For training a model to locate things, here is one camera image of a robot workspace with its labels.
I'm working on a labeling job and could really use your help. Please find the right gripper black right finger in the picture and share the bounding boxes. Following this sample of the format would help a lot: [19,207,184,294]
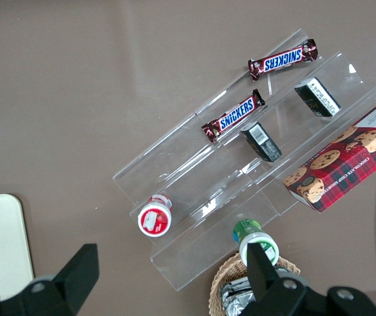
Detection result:
[244,243,309,316]

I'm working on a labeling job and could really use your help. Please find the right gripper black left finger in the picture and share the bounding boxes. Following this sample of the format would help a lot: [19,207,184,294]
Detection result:
[19,244,100,316]

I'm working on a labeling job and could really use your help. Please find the oval brown wicker basket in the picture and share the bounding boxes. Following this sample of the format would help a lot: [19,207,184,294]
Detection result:
[209,252,302,316]

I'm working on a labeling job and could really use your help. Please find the beige plastic tray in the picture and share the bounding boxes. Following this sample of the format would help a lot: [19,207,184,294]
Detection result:
[0,194,36,292]

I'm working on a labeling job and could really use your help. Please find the silver foil packet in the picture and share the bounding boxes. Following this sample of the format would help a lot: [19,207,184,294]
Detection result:
[220,275,257,302]
[222,294,257,316]

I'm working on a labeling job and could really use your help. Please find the green lidded yogurt cup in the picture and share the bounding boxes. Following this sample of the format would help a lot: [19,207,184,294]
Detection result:
[232,217,280,268]

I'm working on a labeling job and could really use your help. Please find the red lidded yogurt cup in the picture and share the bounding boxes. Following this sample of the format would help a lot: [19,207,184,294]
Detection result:
[136,194,175,237]

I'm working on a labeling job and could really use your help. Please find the clear acrylic step stand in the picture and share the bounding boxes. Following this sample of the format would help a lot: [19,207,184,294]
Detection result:
[111,28,376,292]

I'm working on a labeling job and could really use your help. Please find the red tartan cookie box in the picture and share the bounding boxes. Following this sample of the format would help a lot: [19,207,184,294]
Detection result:
[282,93,376,214]

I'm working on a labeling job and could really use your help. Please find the small black box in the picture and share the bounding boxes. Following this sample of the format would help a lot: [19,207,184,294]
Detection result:
[239,121,283,163]
[293,76,343,119]

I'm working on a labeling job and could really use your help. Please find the brown Snickers bar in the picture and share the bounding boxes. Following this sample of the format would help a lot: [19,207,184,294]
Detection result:
[201,88,267,144]
[247,38,319,82]

